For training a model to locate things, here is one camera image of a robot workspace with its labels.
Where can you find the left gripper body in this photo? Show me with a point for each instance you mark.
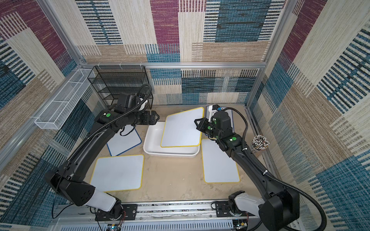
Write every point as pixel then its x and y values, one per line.
pixel 145 119

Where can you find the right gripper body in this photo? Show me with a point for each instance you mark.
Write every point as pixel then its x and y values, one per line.
pixel 201 124

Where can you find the white plastic storage box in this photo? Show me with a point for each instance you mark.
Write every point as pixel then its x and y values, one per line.
pixel 153 140

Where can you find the yellow-framed whiteboard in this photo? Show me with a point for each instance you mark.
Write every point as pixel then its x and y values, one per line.
pixel 218 167
pixel 180 129
pixel 120 173

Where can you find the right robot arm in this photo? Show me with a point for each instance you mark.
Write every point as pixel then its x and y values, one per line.
pixel 281 204

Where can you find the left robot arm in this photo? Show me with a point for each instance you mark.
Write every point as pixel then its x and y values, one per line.
pixel 68 179

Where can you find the blue-framed whiteboard back right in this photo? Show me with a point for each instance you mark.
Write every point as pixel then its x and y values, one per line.
pixel 230 113

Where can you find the blue-framed whiteboard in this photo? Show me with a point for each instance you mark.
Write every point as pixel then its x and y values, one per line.
pixel 230 113
pixel 123 141

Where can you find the blue-framed whiteboard left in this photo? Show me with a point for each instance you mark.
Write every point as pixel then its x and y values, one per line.
pixel 123 141

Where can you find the cup of pencils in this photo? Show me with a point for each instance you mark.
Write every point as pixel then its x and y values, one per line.
pixel 259 143

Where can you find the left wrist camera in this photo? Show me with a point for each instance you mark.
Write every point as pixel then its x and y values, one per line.
pixel 126 102

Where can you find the black wire mesh shelf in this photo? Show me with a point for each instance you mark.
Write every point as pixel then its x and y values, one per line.
pixel 110 81

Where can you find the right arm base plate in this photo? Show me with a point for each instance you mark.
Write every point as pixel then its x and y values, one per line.
pixel 223 209

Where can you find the aluminium front rail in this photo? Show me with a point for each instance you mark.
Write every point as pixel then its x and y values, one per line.
pixel 171 210

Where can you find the white wire mesh basket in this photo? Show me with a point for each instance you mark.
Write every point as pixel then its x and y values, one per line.
pixel 61 106

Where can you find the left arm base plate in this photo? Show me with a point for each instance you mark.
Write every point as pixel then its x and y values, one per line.
pixel 127 212

